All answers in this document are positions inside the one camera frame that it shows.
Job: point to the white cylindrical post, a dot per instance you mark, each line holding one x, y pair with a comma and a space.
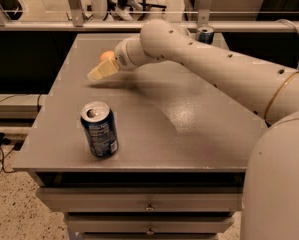
100, 11

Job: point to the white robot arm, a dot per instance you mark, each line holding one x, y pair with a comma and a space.
270, 204

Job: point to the orange fruit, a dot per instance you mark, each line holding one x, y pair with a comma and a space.
108, 55

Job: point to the grey drawer cabinet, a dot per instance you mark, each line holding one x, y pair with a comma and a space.
182, 145

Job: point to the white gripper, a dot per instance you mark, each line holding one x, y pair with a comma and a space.
122, 58

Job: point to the person's white shoes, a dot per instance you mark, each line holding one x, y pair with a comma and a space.
124, 13

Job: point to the upper drawer knob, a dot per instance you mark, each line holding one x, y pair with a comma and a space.
149, 207

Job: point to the lower drawer knob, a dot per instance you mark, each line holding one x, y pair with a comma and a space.
150, 232

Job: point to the red bull can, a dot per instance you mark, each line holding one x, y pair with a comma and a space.
205, 34

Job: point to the drawer knob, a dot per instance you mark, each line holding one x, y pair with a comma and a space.
149, 207
150, 232

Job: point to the blue pepsi can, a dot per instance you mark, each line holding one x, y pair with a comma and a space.
98, 122

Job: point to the metal railing bar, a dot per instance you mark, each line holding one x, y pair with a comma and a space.
135, 26

